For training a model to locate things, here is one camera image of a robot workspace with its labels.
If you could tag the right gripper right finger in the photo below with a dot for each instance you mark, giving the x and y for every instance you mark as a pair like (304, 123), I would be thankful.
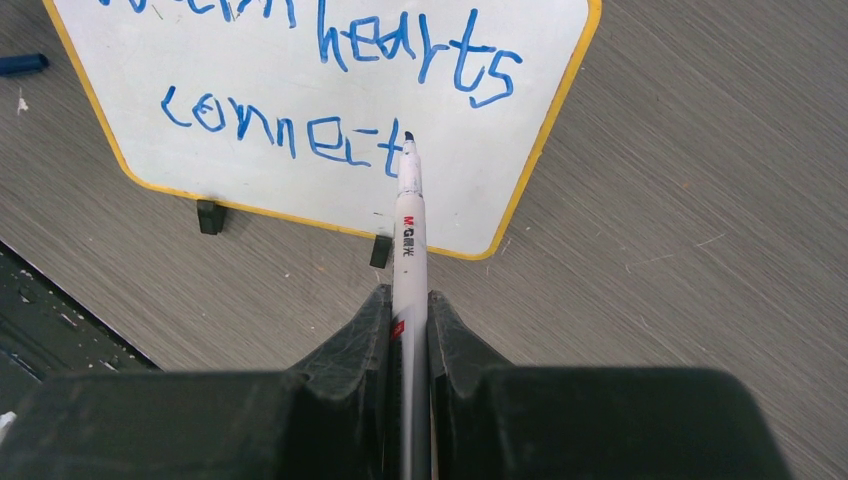
(498, 420)

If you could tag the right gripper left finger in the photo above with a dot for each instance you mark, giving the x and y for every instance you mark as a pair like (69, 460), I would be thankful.
(322, 418)

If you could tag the white marker pen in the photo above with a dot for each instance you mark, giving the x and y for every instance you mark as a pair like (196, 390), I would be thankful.
(410, 313)

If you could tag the yellow framed whiteboard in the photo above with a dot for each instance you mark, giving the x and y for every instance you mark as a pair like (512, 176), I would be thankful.
(298, 109)

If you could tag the blue marker cap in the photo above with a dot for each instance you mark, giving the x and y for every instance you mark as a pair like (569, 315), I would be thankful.
(23, 64)

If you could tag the black whiteboard foot clip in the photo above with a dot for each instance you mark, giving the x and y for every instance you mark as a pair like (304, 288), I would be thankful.
(381, 251)
(211, 216)

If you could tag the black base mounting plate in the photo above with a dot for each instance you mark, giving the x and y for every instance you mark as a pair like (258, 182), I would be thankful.
(45, 332)

